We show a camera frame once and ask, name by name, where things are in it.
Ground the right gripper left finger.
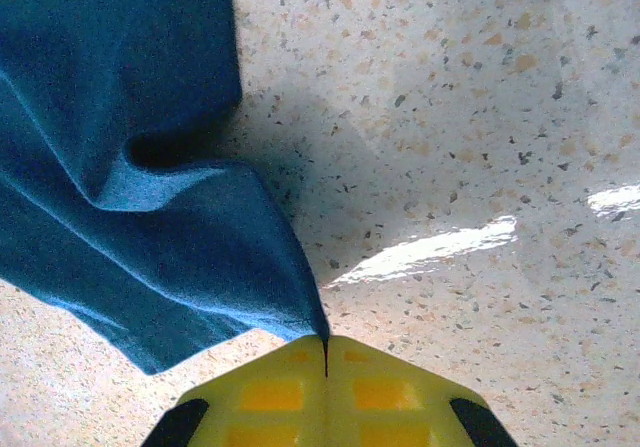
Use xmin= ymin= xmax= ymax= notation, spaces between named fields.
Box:
xmin=142 ymin=336 xmax=329 ymax=447

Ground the blue t-shirt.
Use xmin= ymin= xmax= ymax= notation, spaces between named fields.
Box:
xmin=0 ymin=0 xmax=331 ymax=376

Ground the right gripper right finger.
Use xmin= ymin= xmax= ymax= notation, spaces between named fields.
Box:
xmin=324 ymin=335 xmax=519 ymax=447

